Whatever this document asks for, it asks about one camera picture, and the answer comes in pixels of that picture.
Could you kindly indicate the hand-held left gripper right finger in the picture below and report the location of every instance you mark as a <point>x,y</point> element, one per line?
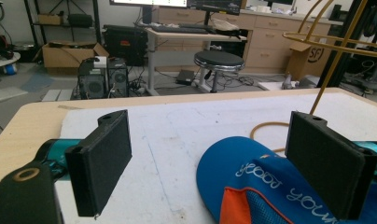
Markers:
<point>326,168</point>

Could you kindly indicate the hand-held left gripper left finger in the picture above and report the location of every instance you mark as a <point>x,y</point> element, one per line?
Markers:
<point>99,161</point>

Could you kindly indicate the blue and orange cap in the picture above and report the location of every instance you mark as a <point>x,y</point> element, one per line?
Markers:
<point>227,168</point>

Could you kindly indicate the black computer tower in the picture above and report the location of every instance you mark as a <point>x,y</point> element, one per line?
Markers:
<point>91,81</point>
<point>118,77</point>

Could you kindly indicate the white foam mat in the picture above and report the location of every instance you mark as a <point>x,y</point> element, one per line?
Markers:
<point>177,130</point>

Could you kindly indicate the small white box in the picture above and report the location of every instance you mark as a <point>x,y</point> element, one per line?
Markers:
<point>100,61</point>

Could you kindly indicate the printed cardboard box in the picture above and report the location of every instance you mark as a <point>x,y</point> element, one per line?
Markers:
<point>304,60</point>

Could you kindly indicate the open cardboard box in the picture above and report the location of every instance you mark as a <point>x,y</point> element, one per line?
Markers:
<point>62,57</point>

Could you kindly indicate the flat black device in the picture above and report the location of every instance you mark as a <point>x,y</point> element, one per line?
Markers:
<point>185,77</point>

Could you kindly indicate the black hard case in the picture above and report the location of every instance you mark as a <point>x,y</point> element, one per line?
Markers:
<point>124,43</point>

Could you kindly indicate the gold metal hat rack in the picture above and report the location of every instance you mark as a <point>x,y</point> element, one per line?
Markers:
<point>339,46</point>

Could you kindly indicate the round white table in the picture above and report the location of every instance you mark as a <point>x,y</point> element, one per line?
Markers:
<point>3,60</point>

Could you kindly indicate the black bag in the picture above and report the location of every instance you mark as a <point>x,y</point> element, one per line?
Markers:
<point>80,20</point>

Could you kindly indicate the black metal shelf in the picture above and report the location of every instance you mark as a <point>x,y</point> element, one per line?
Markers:
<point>96,18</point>

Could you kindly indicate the wooden cabinet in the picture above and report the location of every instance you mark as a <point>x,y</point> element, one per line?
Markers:
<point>267,34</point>

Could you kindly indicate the small cardboard box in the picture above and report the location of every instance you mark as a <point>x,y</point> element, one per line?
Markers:
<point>49,19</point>

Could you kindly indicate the white-legged wooden desk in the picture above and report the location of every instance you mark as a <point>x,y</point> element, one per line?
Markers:
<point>183,35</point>

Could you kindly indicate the round black stool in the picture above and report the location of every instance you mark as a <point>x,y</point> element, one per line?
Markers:
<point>219,59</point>

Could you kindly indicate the black keyboard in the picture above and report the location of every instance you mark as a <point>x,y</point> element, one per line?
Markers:
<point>180,29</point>

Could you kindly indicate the bright computer monitor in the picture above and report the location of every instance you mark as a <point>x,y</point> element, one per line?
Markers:
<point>146,2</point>

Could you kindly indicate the beige bag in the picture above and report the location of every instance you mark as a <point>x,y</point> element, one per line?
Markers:
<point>224,25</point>

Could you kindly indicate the dark computer monitor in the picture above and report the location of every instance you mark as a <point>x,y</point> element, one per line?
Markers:
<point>214,5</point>

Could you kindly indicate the black metal frame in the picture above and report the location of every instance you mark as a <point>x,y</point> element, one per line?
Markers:
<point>345,37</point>

